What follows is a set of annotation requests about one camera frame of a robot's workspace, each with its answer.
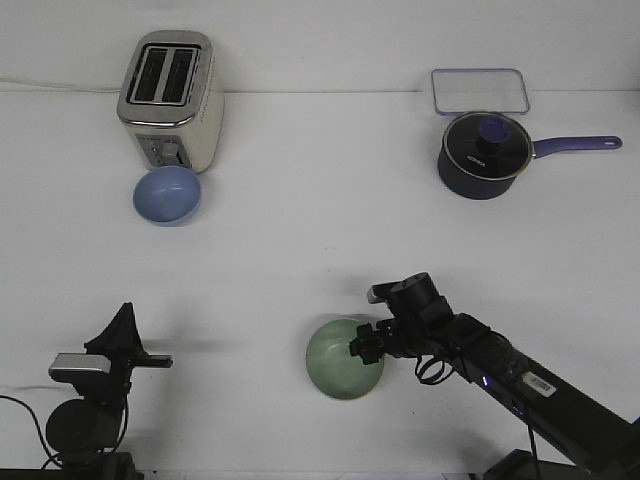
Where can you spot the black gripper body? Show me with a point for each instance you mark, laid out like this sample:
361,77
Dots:
418,310
100,377

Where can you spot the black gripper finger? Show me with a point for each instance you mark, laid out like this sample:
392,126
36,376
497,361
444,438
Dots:
117,334
370,350
135,339
366,331

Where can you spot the green bowl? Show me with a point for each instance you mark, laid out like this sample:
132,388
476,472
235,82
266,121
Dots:
331,367

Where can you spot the blue bowl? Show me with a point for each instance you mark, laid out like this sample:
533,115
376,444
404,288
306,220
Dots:
168,196

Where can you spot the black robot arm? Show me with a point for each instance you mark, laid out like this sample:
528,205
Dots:
86,432
598,443

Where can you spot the dark blue saucepan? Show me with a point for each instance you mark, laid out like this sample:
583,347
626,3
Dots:
479,189

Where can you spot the glass pot lid blue knob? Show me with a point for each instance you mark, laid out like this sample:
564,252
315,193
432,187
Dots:
488,145

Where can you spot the clear rectangular container lid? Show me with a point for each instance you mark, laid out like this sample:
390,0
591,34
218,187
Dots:
457,90

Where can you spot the cream and chrome toaster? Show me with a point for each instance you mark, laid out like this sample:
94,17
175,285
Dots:
171,101

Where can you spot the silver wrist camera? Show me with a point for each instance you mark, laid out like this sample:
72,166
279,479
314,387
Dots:
78,363
376,295

